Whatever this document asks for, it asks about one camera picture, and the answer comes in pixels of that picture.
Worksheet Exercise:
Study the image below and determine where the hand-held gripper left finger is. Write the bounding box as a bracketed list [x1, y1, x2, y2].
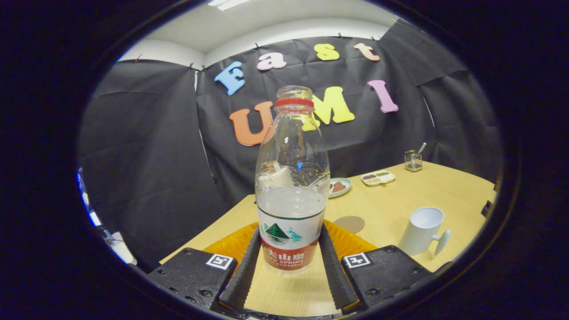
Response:
[147, 222, 263, 314]

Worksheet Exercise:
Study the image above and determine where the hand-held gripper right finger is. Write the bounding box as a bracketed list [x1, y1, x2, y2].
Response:
[319, 219, 434, 314]

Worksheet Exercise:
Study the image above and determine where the round brown coaster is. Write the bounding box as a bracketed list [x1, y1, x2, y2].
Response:
[334, 216, 365, 234]

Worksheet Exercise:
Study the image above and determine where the clear plastic juice bottle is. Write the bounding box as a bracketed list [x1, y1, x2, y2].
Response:
[255, 85, 331, 275]

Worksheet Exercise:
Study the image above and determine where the white cup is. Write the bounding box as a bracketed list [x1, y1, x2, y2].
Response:
[398, 207, 451, 256]

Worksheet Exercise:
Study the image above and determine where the pale green plate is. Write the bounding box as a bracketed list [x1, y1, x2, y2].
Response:
[328, 178, 352, 199]

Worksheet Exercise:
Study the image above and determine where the wooden table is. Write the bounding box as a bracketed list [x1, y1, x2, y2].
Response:
[159, 161, 497, 317]

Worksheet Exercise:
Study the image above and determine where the white divided seed dish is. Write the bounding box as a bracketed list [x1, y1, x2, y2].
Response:
[361, 170, 397, 186]

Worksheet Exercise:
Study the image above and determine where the long ceiling light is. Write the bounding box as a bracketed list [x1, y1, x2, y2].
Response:
[207, 0, 254, 11]

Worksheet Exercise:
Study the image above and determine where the wire mesh holder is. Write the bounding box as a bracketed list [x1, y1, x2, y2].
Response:
[404, 150, 423, 172]

